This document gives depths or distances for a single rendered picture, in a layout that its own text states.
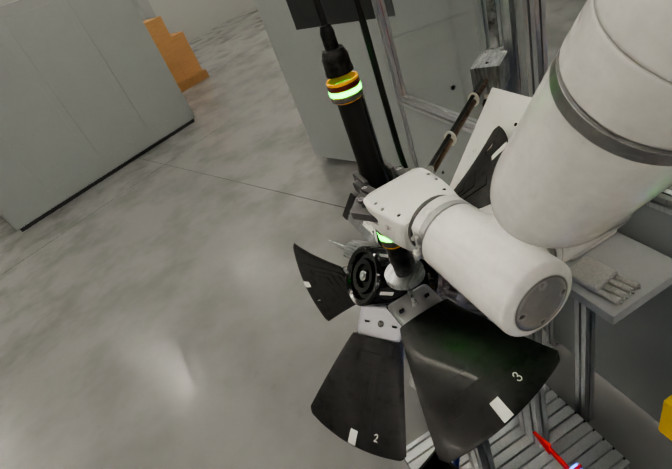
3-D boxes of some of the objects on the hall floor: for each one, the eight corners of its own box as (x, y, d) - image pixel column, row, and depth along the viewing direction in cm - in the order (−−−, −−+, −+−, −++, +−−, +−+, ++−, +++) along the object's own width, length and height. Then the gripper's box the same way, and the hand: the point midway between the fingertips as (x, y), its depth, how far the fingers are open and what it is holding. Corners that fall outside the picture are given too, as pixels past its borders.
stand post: (483, 466, 164) (439, 307, 113) (500, 489, 156) (461, 329, 106) (473, 473, 163) (425, 316, 112) (490, 496, 155) (446, 339, 105)
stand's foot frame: (526, 375, 185) (525, 364, 181) (629, 473, 148) (630, 462, 144) (404, 460, 174) (399, 450, 170) (481, 588, 137) (478, 580, 133)
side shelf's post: (583, 410, 168) (584, 254, 121) (592, 418, 165) (597, 261, 118) (575, 416, 167) (573, 261, 121) (584, 424, 164) (586, 268, 118)
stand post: (531, 432, 168) (500, 191, 104) (550, 452, 160) (529, 206, 96) (522, 438, 167) (485, 200, 103) (540, 459, 160) (513, 216, 95)
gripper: (494, 169, 51) (409, 128, 66) (374, 239, 48) (313, 178, 63) (500, 218, 55) (419, 169, 70) (390, 285, 52) (329, 218, 67)
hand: (375, 178), depth 65 cm, fingers closed on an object, 4 cm apart
